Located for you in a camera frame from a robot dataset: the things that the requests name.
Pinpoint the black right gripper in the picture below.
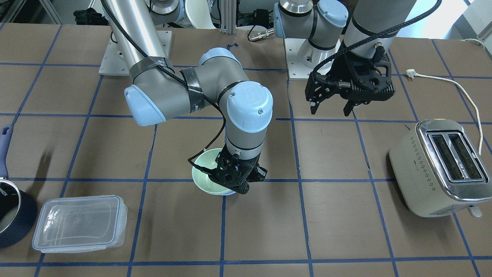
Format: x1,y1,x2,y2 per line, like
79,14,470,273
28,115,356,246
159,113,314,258
209,151,268,194

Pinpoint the dark blue saucepan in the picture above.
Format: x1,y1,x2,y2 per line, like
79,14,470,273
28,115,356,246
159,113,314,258
0,125,38,249

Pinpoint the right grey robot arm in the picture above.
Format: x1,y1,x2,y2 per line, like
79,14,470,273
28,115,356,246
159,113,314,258
101,0,273,194

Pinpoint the light green bowl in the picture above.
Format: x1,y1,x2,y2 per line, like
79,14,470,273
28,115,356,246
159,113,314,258
192,149,228,196

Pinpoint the light blue bowl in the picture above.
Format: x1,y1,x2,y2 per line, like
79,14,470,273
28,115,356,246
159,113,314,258
221,189,236,196

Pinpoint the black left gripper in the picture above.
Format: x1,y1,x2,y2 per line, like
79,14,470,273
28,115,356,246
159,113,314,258
305,51,395,117

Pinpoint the aluminium frame post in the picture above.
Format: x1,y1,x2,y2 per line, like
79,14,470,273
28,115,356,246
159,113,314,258
218,0,238,35

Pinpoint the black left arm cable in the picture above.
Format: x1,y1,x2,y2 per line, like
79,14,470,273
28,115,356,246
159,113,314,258
313,0,442,91

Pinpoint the clear plastic food container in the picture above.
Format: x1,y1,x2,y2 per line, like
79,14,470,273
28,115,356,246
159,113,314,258
32,195,128,254

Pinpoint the cream metal toaster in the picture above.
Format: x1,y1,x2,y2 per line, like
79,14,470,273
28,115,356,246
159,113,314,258
389,119,492,218

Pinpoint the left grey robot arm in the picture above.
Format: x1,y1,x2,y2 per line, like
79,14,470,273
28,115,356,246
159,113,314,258
273,0,416,116

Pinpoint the white toaster power cord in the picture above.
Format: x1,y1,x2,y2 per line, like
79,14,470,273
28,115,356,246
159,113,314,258
407,69,483,155

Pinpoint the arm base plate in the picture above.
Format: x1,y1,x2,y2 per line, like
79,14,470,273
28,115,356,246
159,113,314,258
98,30,172,77
284,38,341,80

